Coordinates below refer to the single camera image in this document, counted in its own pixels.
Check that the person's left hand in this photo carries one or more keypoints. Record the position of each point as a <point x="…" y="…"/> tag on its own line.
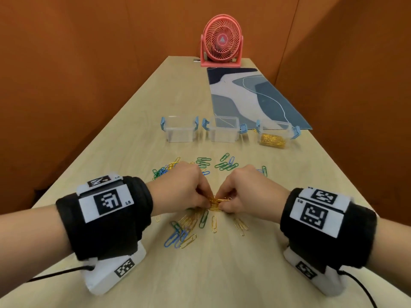
<point x="179" y="189"/>

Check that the person's right hand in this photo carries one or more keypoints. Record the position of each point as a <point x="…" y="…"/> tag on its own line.
<point x="257" y="195"/>

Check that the pile of mixed paper clips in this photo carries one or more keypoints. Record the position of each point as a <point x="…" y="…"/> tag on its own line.
<point x="189" y="224"/>

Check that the bunch of gold paper clips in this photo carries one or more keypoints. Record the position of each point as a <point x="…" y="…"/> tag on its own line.
<point x="215" y="203"/>

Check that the clear box with blue latches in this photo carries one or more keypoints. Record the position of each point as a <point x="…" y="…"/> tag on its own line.
<point x="179" y="134"/>
<point x="223" y="134"/>
<point x="274" y="128"/>

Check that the heap of gold paper clips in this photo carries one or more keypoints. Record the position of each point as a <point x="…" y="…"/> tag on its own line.
<point x="272" y="141"/>

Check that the person's right forearm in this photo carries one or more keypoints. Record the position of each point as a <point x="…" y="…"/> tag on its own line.
<point x="391" y="250"/>

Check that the black right wristband with tags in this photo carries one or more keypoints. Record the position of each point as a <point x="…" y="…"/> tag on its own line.
<point x="301" y="240"/>

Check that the black wristband with tags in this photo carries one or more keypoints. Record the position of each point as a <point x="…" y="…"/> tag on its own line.
<point x="301" y="240"/>
<point x="106" y="237"/>

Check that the black left wristband with tags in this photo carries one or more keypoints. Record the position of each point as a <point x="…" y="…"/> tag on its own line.
<point x="106" y="237"/>

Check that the blue patterned desk mat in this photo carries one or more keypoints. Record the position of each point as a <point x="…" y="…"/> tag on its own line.
<point x="273" y="102"/>

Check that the pink desk fan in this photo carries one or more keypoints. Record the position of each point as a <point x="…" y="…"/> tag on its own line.
<point x="222" y="40"/>

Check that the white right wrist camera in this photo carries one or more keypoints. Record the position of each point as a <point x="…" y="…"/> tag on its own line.
<point x="327" y="282"/>

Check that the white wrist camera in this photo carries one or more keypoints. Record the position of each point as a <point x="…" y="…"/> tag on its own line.
<point x="327" y="282"/>
<point x="102" y="275"/>

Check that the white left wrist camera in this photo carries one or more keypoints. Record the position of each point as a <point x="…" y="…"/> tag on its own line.
<point x="102" y="275"/>

